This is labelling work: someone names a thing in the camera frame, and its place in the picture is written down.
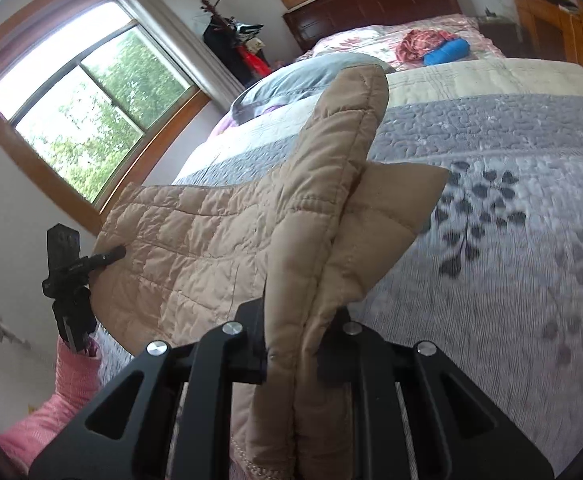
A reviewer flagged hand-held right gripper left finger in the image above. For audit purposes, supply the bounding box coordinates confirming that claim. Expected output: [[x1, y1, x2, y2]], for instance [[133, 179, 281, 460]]
[[29, 300, 267, 480]]

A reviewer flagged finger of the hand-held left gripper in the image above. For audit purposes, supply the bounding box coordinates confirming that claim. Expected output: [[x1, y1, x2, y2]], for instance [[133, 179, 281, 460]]
[[79, 245, 127, 274]]

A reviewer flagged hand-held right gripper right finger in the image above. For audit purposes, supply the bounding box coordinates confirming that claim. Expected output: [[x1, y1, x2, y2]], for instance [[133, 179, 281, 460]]
[[316, 307, 555, 480]]

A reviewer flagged tan quilted jacket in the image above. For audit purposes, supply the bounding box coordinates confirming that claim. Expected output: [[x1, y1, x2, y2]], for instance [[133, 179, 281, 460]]
[[92, 66, 451, 480]]

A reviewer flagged person's left forearm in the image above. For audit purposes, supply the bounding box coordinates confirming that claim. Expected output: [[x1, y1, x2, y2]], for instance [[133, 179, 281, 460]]
[[0, 337, 105, 476]]

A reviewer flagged coat rack with clothes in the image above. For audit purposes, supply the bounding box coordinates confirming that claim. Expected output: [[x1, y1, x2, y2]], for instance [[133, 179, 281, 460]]
[[196, 0, 272, 88]]

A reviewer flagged large wooden-framed window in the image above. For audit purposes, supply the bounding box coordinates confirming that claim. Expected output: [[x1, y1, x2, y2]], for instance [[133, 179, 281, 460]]
[[0, 0, 212, 236]]

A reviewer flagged grey patterned quilt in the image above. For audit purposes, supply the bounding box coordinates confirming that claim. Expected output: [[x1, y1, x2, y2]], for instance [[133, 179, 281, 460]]
[[94, 57, 583, 480]]

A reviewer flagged white curtain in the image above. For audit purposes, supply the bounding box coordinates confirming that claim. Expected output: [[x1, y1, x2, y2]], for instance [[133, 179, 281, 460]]
[[109, 0, 245, 116]]

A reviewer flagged grey pillow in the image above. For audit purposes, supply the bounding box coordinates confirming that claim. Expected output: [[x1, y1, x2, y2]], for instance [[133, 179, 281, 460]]
[[230, 53, 397, 126]]

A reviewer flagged pink floral bedsheet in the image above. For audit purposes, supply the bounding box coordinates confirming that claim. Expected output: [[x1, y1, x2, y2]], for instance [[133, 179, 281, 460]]
[[206, 14, 505, 136]]

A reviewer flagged red checked cloth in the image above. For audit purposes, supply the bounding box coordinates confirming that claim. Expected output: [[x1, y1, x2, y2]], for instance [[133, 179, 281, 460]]
[[395, 29, 452, 68]]

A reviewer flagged blue cloth bundle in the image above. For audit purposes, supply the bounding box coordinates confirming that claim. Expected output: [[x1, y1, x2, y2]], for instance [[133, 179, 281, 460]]
[[423, 38, 471, 67]]

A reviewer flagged dark wooden headboard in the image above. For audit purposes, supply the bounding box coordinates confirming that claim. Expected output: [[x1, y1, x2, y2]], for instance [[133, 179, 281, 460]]
[[282, 0, 465, 53]]

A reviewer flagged dark nightstand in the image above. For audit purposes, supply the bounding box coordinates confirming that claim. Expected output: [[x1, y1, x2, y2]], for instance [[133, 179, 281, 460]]
[[476, 15, 522, 58]]

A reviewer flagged wooden desk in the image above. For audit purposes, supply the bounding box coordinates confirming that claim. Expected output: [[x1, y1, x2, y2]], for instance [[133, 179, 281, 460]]
[[510, 0, 583, 68]]

